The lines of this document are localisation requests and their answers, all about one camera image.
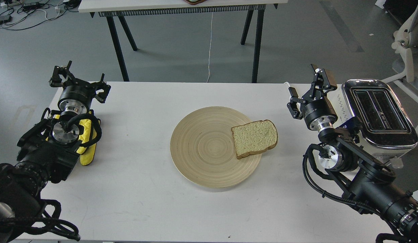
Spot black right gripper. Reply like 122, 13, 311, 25
287, 64, 338, 131

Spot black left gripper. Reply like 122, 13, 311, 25
49, 60, 111, 112

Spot slice of bread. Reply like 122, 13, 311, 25
231, 120, 278, 159

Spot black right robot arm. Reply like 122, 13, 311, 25
286, 65, 418, 243

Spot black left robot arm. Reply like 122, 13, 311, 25
0, 61, 111, 243

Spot white chrome toaster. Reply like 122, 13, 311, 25
328, 79, 418, 169

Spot yellow cloth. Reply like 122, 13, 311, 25
45, 109, 101, 166

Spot white background table black legs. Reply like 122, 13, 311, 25
78, 0, 286, 83

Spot round wooden plate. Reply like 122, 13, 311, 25
170, 106, 262, 189

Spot brown object on background table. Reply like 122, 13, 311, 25
185, 0, 207, 5

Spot cables and power strips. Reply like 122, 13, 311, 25
0, 0, 82, 34

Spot white chair frame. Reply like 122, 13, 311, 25
381, 0, 418, 134

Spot white hanging cable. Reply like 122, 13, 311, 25
206, 12, 214, 83

